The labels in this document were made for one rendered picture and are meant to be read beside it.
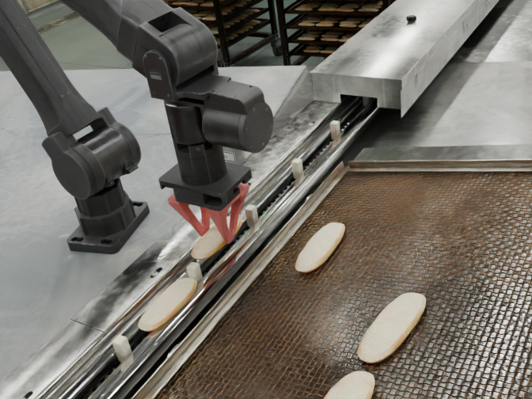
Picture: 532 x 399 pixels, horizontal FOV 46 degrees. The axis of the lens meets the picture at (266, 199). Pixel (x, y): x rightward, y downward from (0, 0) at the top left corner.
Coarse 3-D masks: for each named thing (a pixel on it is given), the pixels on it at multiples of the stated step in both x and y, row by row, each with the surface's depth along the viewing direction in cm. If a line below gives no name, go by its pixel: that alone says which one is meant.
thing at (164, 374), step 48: (336, 192) 86; (384, 192) 82; (432, 192) 78; (480, 192) 75; (288, 240) 78; (384, 240) 72; (432, 240) 69; (480, 240) 67; (240, 288) 71; (288, 288) 69; (336, 288) 67; (384, 288) 64; (480, 288) 60; (528, 288) 58; (192, 336) 65; (240, 336) 64; (336, 336) 60; (144, 384) 60; (192, 384) 60; (528, 384) 49
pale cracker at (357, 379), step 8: (352, 376) 54; (360, 376) 53; (368, 376) 53; (336, 384) 53; (344, 384) 53; (352, 384) 53; (360, 384) 52; (368, 384) 52; (328, 392) 53; (336, 392) 52; (344, 392) 52; (352, 392) 52; (360, 392) 52; (368, 392) 52
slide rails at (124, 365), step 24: (336, 120) 114; (312, 144) 107; (288, 168) 101; (312, 168) 100; (264, 192) 96; (288, 192) 95; (240, 216) 91; (264, 216) 90; (240, 240) 86; (216, 264) 82; (96, 360) 70; (72, 384) 68
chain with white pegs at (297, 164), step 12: (360, 108) 119; (348, 120) 115; (336, 132) 109; (300, 168) 99; (252, 216) 89; (192, 264) 80; (192, 276) 80; (120, 336) 70; (144, 336) 74; (120, 348) 70; (132, 348) 73; (120, 360) 71; (108, 372) 70; (96, 384) 69; (84, 396) 68
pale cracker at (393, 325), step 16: (400, 304) 60; (416, 304) 59; (384, 320) 58; (400, 320) 58; (416, 320) 58; (368, 336) 57; (384, 336) 56; (400, 336) 56; (368, 352) 56; (384, 352) 55
